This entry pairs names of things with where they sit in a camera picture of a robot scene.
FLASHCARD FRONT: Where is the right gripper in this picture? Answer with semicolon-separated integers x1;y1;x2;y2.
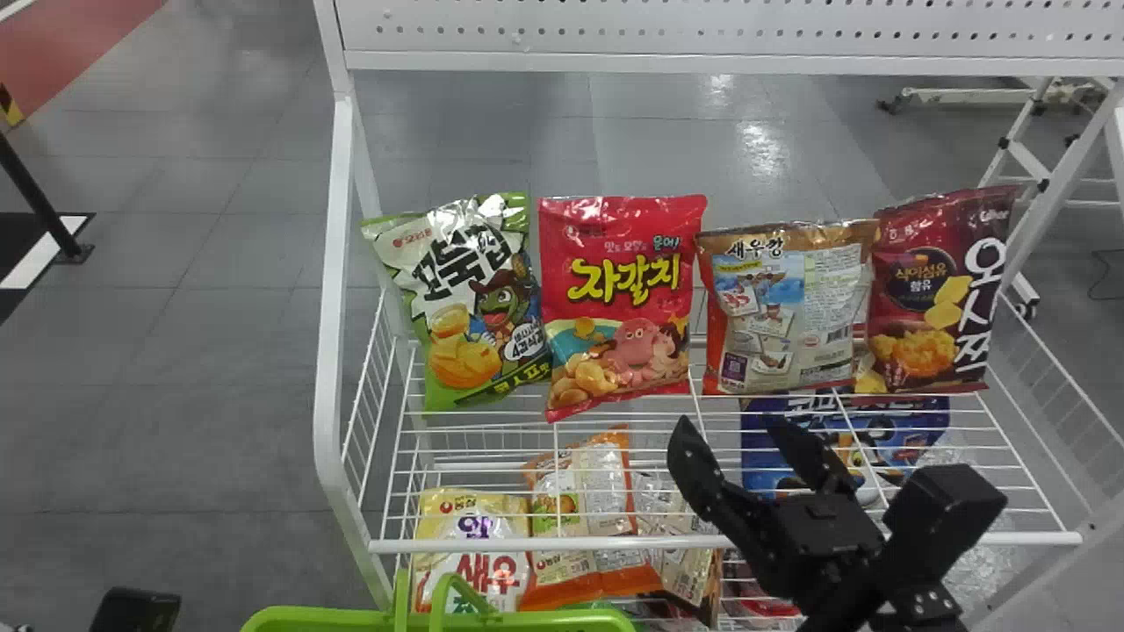
665;415;886;604

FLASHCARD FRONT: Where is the brown snack packet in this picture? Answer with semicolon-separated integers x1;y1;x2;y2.
632;472;726;629

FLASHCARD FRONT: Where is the blue snack packet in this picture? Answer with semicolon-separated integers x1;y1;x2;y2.
739;394;952;508

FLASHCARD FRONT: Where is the gold snack packet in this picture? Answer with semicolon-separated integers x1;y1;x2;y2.
695;219;880;397

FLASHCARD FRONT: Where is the orange snack packet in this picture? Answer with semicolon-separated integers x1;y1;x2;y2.
518;427;666;612

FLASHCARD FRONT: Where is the red snack packet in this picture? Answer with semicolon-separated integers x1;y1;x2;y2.
537;194;709;425

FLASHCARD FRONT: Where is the maroon snack packet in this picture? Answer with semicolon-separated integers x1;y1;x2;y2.
856;183;1020;395

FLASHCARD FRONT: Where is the green basket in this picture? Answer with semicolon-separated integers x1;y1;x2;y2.
239;569;638;632

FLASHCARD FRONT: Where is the yellow snack packet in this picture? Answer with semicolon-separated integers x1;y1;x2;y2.
410;487;534;616

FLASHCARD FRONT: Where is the green snack packet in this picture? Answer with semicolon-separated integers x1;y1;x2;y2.
361;192;553;413

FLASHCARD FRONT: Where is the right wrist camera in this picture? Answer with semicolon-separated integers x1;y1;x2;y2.
876;463;1009;600

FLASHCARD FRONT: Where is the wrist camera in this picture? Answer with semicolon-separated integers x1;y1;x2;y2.
88;587;184;632
876;463;1009;600

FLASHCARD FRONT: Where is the white wheeled frame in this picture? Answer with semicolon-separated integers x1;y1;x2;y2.
878;75;1124;320

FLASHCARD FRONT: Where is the white wire rack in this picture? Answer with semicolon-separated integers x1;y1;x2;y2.
313;0;1124;632

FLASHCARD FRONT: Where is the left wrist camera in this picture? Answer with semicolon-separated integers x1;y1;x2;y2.
88;587;184;632

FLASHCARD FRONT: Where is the black post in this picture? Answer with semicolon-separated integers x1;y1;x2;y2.
0;132;96;265

